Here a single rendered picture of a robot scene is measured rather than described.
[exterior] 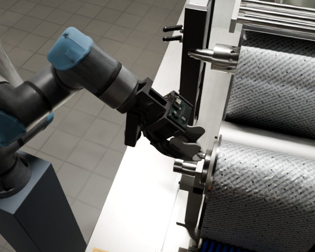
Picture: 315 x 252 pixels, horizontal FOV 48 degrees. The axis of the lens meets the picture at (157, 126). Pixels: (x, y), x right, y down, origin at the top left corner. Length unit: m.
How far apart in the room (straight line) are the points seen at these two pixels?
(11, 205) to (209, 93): 0.79
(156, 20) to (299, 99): 2.58
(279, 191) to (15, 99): 0.51
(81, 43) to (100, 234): 0.62
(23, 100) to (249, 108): 0.50
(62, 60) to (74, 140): 1.81
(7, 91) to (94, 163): 1.63
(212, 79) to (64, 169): 1.21
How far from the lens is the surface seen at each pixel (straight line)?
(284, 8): 0.85
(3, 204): 1.19
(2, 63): 1.02
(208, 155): 0.73
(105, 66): 0.61
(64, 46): 0.60
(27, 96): 0.67
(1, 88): 0.69
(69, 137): 2.43
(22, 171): 1.17
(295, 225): 0.78
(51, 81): 0.68
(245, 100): 0.84
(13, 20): 3.55
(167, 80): 1.42
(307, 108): 0.85
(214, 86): 1.41
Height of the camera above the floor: 1.89
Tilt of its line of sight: 51 degrees down
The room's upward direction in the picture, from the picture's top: straight up
